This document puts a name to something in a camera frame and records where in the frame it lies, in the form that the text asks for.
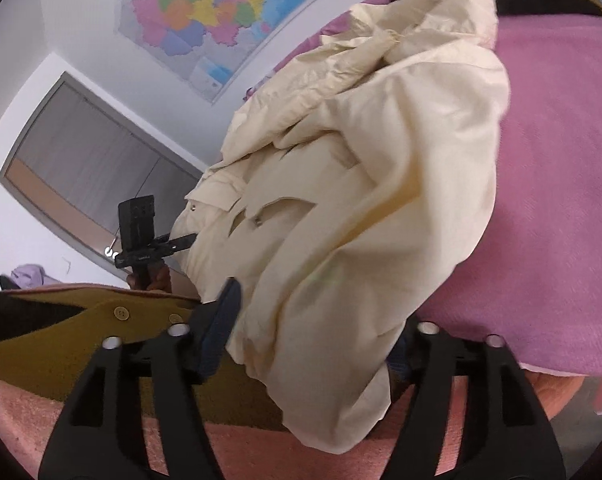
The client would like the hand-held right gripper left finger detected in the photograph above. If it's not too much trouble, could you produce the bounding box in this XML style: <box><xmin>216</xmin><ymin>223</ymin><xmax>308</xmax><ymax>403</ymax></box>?
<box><xmin>38</xmin><ymin>276</ymin><xmax>243</xmax><ymax>480</ymax></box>

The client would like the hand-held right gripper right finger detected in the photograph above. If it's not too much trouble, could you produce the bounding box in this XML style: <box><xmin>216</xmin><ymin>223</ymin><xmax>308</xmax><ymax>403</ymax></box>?
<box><xmin>381</xmin><ymin>319</ymin><xmax>566</xmax><ymax>480</ymax></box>

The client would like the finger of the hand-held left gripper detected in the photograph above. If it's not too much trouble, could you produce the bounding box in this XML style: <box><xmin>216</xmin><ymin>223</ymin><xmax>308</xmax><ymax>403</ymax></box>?
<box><xmin>167</xmin><ymin>232</ymin><xmax>200</xmax><ymax>255</ymax></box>

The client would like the cream jacket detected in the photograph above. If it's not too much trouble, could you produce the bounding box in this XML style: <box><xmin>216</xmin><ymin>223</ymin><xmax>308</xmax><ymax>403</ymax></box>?
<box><xmin>172</xmin><ymin>0</ymin><xmax>512</xmax><ymax>456</ymax></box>

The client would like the person's left hand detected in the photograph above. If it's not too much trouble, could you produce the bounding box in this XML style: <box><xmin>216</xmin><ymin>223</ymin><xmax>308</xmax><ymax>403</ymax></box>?
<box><xmin>148</xmin><ymin>263</ymin><xmax>175</xmax><ymax>295</ymax></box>

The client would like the grey sliding door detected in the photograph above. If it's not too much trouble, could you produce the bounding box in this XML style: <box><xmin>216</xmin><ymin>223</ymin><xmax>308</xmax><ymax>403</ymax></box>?
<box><xmin>0</xmin><ymin>71</ymin><xmax>207</xmax><ymax>273</ymax></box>

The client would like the lilac cloth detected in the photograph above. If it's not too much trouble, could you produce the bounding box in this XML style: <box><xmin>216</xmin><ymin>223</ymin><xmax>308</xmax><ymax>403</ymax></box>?
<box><xmin>10</xmin><ymin>263</ymin><xmax>46</xmax><ymax>291</ymax></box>

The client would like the pink fleece garment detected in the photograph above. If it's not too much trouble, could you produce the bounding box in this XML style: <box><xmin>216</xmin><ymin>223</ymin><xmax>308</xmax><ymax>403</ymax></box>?
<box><xmin>0</xmin><ymin>360</ymin><xmax>602</xmax><ymax>480</ymax></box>

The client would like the mustard buttoned garment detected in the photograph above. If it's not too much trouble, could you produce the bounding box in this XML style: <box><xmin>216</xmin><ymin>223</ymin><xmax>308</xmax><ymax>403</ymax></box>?
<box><xmin>0</xmin><ymin>285</ymin><xmax>292</xmax><ymax>431</ymax></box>

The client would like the pink floral bed sheet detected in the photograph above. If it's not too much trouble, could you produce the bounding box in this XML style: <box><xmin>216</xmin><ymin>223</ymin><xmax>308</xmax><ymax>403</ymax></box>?
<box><xmin>241</xmin><ymin>0</ymin><xmax>602</xmax><ymax>378</ymax></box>

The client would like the black garment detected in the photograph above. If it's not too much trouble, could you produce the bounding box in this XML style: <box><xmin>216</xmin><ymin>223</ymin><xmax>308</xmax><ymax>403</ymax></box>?
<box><xmin>496</xmin><ymin>0</ymin><xmax>599</xmax><ymax>17</ymax></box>

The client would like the colourful wall map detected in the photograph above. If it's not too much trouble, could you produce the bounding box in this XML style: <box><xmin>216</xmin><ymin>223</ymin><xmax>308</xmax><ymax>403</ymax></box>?
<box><xmin>114</xmin><ymin>0</ymin><xmax>367</xmax><ymax>106</ymax></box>

